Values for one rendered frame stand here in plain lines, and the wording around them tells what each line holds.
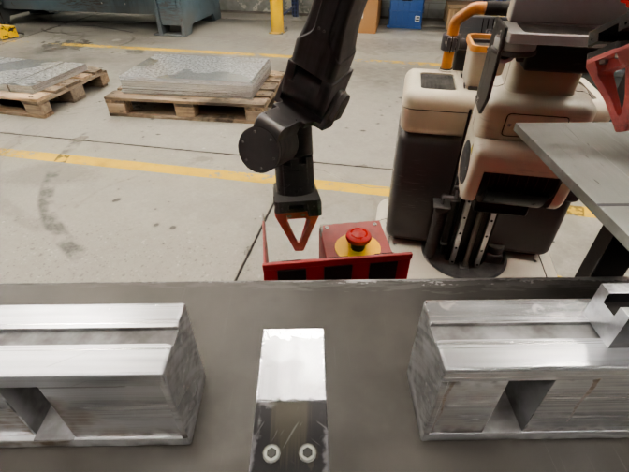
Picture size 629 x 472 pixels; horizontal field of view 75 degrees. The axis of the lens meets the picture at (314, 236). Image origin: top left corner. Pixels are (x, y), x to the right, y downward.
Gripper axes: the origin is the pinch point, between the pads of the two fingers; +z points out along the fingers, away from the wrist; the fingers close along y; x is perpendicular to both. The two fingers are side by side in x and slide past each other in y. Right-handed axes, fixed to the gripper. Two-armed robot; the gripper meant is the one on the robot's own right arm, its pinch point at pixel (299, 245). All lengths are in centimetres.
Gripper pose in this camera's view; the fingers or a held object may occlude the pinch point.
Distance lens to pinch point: 65.0
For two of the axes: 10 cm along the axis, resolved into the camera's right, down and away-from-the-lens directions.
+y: 1.1, 3.9, -9.1
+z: 0.4, 9.2, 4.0
